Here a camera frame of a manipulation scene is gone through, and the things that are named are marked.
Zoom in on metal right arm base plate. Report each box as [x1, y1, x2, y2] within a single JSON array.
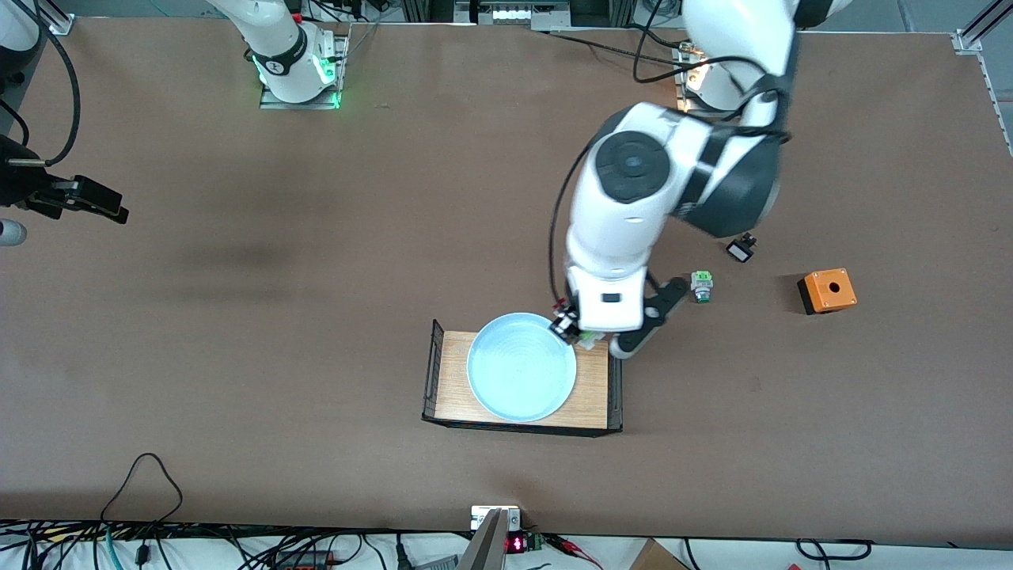
[[260, 32, 350, 110]]

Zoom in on white green contact block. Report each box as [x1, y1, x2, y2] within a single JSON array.
[[552, 297, 606, 351]]

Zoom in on white power strip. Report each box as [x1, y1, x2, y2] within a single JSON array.
[[455, 0, 572, 31]]

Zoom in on aluminium frame profile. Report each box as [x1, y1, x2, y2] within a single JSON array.
[[952, 0, 1013, 56], [30, 0, 76, 36]]

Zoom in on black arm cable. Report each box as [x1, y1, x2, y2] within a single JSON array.
[[12, 0, 83, 167], [548, 0, 792, 310]]

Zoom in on light blue plate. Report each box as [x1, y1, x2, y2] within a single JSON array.
[[466, 312, 578, 424]]

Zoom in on black cable on table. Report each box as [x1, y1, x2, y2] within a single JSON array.
[[538, 28, 683, 68]]

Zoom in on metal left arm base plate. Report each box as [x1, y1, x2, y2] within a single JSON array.
[[673, 41, 717, 112]]

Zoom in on black looped cable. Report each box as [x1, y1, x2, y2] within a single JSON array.
[[100, 452, 184, 525]]

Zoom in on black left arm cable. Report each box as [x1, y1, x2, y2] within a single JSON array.
[[548, 0, 792, 310]]

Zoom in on wooden shelf with wire sides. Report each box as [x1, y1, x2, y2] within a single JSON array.
[[421, 319, 624, 438]]

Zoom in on orange button enclosure box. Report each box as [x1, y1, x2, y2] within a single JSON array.
[[797, 268, 859, 316]]

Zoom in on grey metal camera post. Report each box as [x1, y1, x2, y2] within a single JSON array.
[[457, 507, 523, 570]]

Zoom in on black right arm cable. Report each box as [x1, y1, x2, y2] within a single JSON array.
[[12, 0, 83, 167]]

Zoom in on brown cardboard piece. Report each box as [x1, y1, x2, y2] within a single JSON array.
[[629, 538, 691, 570]]

